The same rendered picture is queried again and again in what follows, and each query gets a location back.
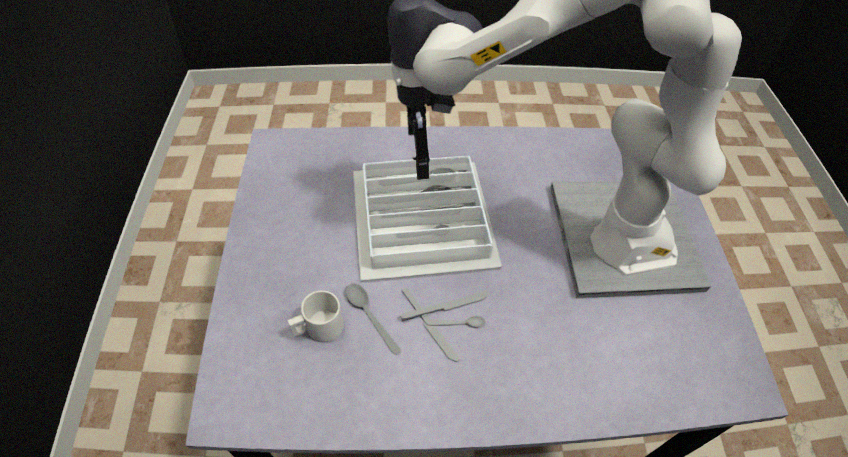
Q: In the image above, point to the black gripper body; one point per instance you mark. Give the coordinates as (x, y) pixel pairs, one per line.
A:
(416, 97)

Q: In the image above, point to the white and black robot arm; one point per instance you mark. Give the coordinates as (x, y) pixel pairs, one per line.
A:
(681, 147)

